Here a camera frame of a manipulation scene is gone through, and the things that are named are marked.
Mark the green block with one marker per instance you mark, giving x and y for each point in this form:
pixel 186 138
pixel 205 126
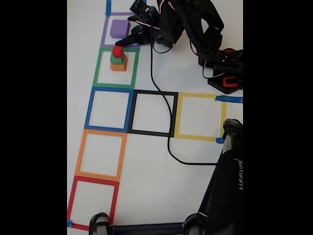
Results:
pixel 118 61

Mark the blue tape strip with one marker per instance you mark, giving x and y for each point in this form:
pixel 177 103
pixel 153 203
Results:
pixel 108 6
pixel 232 99

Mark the black square frame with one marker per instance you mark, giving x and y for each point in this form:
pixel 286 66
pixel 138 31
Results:
pixel 154 92

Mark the red square frame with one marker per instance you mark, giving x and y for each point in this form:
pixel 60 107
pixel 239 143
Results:
pixel 95 181

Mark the blue square frame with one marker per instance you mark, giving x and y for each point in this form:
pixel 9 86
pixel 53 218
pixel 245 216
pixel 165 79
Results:
pixel 88 110

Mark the small red cube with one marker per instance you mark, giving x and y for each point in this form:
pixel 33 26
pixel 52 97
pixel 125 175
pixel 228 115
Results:
pixel 117 52

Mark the orange square frame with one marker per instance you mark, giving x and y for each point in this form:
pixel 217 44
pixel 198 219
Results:
pixel 102 133

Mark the purple square frame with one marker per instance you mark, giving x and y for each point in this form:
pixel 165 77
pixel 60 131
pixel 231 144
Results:
pixel 105 31

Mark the small blue tape piece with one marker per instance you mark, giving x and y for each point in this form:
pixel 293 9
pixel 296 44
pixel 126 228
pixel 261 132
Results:
pixel 219 140
pixel 69 223

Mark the purple block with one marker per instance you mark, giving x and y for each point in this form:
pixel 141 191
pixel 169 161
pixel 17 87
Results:
pixel 119 29

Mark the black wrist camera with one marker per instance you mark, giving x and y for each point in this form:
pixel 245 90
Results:
pixel 140 9

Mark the yellow square frame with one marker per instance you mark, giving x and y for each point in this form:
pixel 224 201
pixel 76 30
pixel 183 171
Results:
pixel 198 95

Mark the orange block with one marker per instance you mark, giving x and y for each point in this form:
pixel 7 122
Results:
pixel 119 67

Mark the green square frame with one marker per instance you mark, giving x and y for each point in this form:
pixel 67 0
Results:
pixel 115 85

